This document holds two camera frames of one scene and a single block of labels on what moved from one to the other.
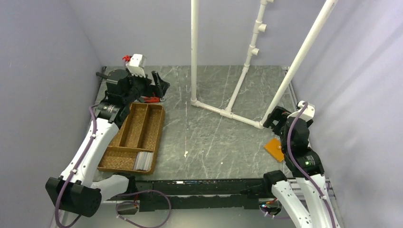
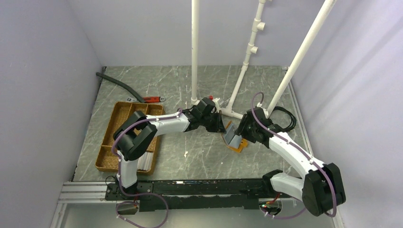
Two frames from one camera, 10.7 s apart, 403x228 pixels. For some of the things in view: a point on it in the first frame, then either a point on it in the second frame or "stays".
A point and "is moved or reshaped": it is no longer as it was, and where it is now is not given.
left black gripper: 161,85 -> 219,127
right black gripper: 278,113 -> 241,128
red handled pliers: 151,99 stays
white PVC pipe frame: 260,26 stays
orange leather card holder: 273,146 is moved or reshaped
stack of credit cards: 143,161 stays
